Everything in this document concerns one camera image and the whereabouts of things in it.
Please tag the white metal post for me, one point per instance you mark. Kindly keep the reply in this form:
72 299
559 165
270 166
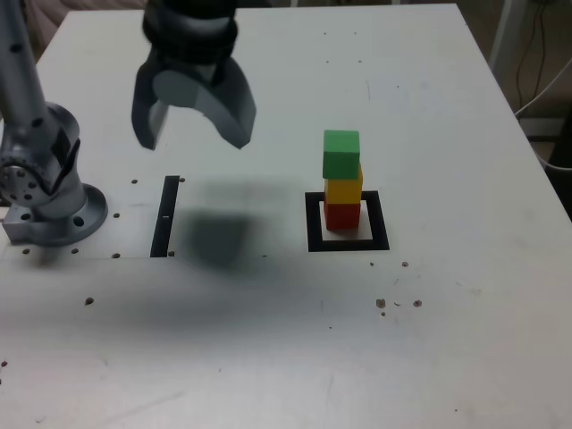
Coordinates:
502 31

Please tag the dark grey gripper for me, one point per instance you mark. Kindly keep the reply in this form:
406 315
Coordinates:
196 69

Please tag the grey shelf bar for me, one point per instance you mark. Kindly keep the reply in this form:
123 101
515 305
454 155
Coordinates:
545 127

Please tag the black tape strip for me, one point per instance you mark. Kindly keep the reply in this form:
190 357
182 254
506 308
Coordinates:
163 232

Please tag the green cube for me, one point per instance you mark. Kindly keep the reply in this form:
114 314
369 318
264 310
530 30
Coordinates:
341 154

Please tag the black tape square outline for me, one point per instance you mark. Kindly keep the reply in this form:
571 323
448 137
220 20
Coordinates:
312 223

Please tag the red cube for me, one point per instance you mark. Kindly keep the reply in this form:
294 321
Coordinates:
342 215

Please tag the yellow cube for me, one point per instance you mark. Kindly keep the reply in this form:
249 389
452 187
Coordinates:
343 191

